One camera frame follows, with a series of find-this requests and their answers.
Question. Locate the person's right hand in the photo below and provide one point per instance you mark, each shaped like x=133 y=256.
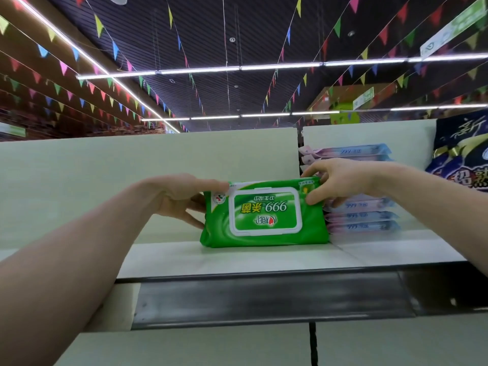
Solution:
x=351 y=179

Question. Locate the person's left hand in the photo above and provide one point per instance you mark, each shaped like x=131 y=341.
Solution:
x=183 y=196

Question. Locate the pink blue packet stack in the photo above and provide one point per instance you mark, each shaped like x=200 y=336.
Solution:
x=362 y=217

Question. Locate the green wipe packets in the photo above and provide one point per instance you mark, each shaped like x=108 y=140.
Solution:
x=267 y=228

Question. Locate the metal store shelving unit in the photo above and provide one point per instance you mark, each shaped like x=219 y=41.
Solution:
x=91 y=186

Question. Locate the person's left forearm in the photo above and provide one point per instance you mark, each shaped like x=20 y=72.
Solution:
x=68 y=278

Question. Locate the person's right forearm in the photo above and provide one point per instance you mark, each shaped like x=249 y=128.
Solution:
x=442 y=209

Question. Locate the green yellow store sign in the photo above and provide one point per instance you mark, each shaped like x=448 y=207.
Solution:
x=343 y=110

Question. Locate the short ceiling light strip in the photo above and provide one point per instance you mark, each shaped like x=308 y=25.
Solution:
x=305 y=113

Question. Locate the dark blue gold pad packet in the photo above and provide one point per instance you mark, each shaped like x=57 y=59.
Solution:
x=461 y=152

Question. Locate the diagonal ceiling light strip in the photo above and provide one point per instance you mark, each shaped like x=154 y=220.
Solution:
x=122 y=91

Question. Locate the long ceiling light strip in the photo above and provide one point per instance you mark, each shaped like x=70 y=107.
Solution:
x=282 y=66

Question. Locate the white green hanging sign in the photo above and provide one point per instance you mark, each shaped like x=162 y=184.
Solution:
x=454 y=26

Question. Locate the green wall sign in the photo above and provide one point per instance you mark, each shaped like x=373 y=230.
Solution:
x=11 y=130

